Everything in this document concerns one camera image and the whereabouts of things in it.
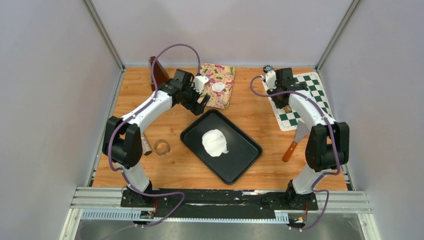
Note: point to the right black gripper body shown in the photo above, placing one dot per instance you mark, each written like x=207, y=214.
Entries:
x=280, y=103

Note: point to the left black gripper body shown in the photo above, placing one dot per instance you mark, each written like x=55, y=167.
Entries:
x=190, y=97

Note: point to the black baking tray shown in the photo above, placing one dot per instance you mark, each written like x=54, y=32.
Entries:
x=243, y=150

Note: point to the wooden pastry roller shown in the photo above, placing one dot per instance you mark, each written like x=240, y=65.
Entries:
x=287, y=109

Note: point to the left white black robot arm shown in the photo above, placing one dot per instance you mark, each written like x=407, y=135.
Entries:
x=122, y=142

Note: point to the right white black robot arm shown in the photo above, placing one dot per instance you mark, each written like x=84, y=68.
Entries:
x=327, y=148

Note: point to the green white chess mat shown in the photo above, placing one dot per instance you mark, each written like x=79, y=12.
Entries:
x=288, y=121

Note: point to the floral rectangular tray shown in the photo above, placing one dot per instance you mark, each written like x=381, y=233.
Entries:
x=218, y=73

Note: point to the brown wooden metronome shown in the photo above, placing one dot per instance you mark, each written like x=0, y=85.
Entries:
x=159, y=72

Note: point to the small blue black toy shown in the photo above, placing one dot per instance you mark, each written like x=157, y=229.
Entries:
x=267, y=68

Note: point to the silver glitter tube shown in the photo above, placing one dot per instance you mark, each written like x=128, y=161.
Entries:
x=146, y=148

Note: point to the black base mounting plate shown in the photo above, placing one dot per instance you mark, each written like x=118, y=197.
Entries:
x=217, y=203

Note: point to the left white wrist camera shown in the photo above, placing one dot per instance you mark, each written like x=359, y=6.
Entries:
x=199, y=82

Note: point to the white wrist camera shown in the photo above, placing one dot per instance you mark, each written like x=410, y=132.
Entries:
x=269, y=80
x=199, y=82

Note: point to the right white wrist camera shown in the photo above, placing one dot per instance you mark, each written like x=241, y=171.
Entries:
x=269, y=80

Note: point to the wooden handled metal scraper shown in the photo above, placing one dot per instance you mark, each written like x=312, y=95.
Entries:
x=302, y=131

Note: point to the aluminium frame rail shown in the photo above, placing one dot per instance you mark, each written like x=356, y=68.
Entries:
x=103, y=203

